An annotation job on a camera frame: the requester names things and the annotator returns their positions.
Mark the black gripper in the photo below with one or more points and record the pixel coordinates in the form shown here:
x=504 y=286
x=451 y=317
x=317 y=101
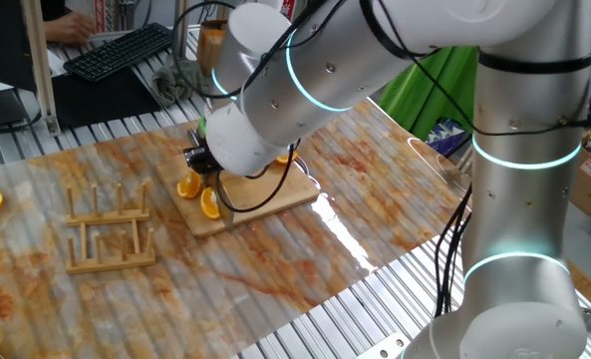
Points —
x=200 y=158

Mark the cut orange piece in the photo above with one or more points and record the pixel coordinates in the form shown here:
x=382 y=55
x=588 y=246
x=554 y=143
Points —
x=189 y=185
x=286 y=158

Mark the steel cleaver knife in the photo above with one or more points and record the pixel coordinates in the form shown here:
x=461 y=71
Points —
x=226 y=209

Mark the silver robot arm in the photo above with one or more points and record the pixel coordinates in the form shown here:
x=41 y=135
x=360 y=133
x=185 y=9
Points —
x=524 y=199

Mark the bare person hand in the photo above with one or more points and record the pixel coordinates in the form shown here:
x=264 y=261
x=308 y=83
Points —
x=71 y=27

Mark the bamboo cutting board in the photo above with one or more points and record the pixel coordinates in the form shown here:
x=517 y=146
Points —
x=275 y=192

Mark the grey crumpled cloth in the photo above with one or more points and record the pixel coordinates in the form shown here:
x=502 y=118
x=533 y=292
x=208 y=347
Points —
x=173 y=85

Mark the wooden peg rack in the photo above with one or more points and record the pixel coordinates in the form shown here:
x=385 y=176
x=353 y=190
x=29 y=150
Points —
x=105 y=217

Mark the marble pattern plastic mat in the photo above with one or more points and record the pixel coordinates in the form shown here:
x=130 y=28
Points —
x=275 y=279

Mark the taped cardboard box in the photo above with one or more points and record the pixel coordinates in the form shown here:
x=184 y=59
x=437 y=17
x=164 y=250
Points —
x=210 y=45

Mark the black desk pad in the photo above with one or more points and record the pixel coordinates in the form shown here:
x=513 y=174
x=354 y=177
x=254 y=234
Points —
x=100 y=100

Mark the black computer keyboard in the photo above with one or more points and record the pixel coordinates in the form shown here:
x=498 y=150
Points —
x=120 y=50

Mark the white paper sheet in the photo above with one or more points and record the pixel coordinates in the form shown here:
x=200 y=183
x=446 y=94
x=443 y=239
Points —
x=56 y=62

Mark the green fabric curtain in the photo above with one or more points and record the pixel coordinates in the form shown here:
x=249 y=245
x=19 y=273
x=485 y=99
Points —
x=424 y=90

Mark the blue patterned bag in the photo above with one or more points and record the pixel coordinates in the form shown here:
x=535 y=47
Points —
x=447 y=137

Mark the black monitor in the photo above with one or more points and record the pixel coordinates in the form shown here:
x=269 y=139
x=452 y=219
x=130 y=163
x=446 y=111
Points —
x=1 y=40

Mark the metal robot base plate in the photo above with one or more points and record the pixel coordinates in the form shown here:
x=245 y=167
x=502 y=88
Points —
x=382 y=349

